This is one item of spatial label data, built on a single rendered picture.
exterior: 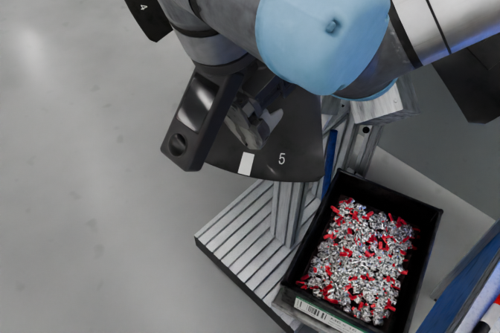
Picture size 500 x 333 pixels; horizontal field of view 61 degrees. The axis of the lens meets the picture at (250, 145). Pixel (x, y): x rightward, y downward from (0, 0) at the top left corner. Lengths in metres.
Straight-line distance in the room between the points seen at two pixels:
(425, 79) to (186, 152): 1.21
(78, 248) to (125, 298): 0.27
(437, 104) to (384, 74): 1.22
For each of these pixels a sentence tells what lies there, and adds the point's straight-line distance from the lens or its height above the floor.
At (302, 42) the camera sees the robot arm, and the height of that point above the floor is 1.29.
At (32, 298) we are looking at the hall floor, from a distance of 1.68.
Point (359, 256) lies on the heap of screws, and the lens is 0.66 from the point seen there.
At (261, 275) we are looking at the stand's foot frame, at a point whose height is 0.08.
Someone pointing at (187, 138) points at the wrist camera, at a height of 1.10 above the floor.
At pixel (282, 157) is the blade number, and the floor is 0.95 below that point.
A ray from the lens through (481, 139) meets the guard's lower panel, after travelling 1.60.
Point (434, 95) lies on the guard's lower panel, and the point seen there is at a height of 0.42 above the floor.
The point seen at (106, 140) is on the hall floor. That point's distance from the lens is 1.97.
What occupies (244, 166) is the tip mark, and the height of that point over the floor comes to 0.94.
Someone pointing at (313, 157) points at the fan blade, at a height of 0.95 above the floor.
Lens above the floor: 1.43
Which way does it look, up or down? 51 degrees down
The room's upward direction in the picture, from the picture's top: straight up
